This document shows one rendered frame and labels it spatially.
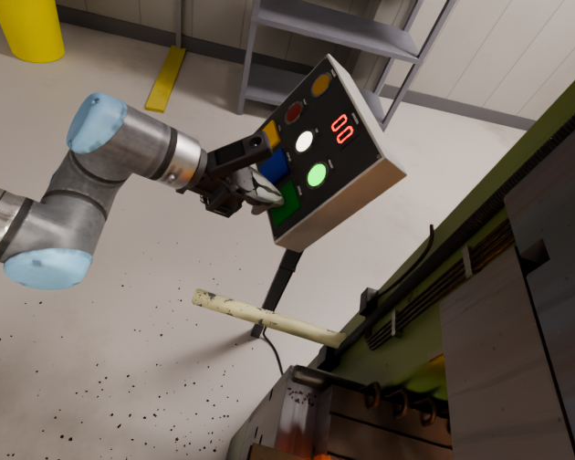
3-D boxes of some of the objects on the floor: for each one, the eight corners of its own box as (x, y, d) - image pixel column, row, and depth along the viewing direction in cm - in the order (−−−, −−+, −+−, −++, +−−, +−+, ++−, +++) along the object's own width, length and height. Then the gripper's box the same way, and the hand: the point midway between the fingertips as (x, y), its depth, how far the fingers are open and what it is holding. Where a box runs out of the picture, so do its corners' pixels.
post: (250, 336, 156) (329, 151, 74) (252, 328, 159) (330, 141, 77) (258, 339, 156) (346, 157, 74) (260, 330, 159) (348, 146, 77)
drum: (78, 45, 261) (57, -53, 215) (57, 70, 237) (28, -33, 191) (22, 32, 253) (-13, -71, 208) (-6, 57, 229) (-52, -54, 183)
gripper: (172, 165, 63) (260, 203, 77) (174, 203, 58) (267, 235, 72) (198, 134, 59) (286, 180, 73) (203, 171, 54) (296, 213, 68)
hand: (281, 198), depth 70 cm, fingers closed
